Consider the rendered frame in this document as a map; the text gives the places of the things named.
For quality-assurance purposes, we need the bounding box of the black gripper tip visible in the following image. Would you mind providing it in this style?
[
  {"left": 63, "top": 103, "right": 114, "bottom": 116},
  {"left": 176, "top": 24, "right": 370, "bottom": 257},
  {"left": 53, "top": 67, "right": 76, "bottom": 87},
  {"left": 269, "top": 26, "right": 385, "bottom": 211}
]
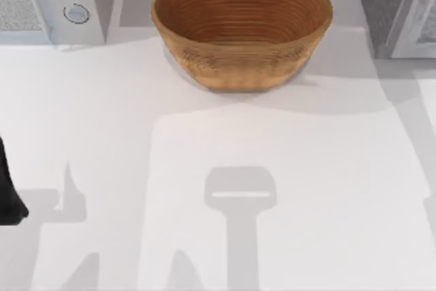
[{"left": 0, "top": 138, "right": 30, "bottom": 226}]

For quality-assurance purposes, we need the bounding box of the brown woven basket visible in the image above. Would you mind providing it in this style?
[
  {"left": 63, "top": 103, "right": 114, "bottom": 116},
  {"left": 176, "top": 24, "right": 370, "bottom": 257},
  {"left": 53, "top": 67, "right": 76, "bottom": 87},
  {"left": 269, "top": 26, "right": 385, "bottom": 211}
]
[{"left": 151, "top": 0, "right": 333, "bottom": 94}]

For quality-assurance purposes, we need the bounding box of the pale microwave oven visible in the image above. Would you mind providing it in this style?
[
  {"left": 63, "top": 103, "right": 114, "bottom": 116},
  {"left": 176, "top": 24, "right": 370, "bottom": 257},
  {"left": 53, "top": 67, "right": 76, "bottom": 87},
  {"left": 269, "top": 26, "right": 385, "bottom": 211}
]
[{"left": 0, "top": 0, "right": 121, "bottom": 46}]

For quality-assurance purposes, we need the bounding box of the round microwave knob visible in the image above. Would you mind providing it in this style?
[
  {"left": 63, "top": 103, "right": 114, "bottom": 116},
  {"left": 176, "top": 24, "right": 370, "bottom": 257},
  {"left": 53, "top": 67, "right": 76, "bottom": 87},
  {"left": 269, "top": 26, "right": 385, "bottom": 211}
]
[{"left": 63, "top": 1, "right": 91, "bottom": 25}]

